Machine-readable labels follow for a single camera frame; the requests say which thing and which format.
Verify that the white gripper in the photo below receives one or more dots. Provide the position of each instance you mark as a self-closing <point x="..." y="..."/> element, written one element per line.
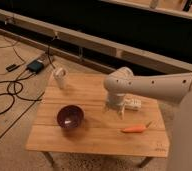
<point x="115" y="102"/>

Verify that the orange chili pepper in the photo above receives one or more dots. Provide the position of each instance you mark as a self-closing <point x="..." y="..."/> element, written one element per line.
<point x="136" y="129"/>

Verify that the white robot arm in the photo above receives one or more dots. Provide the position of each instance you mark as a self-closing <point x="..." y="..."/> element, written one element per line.
<point x="176" y="88"/>

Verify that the white plastic bottle lying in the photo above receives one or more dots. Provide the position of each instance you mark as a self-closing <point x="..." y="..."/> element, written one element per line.
<point x="133" y="104"/>

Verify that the wooden table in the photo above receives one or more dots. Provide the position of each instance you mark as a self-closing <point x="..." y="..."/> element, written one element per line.
<point x="100" y="132"/>

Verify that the purple bowl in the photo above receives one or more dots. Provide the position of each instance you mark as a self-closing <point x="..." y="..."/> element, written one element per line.
<point x="70" y="117"/>

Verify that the white cup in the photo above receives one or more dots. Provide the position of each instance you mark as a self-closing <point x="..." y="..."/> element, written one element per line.
<point x="59" y="75"/>

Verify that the teal power adapter box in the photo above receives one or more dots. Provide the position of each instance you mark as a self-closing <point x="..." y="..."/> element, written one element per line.
<point x="35" y="66"/>

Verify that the small black device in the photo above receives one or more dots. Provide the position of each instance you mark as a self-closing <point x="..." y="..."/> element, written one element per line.
<point x="12" y="67"/>

